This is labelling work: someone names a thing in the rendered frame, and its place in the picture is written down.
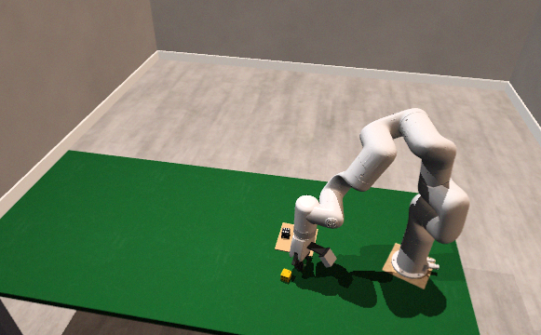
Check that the black die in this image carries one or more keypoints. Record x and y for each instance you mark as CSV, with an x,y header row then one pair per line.
x,y
285,233

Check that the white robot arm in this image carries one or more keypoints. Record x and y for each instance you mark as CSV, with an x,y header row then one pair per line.
x,y
438,212

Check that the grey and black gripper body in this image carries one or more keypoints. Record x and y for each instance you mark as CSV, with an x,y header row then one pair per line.
x,y
299,246

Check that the yellow die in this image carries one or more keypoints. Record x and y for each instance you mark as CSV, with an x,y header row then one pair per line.
x,y
285,275

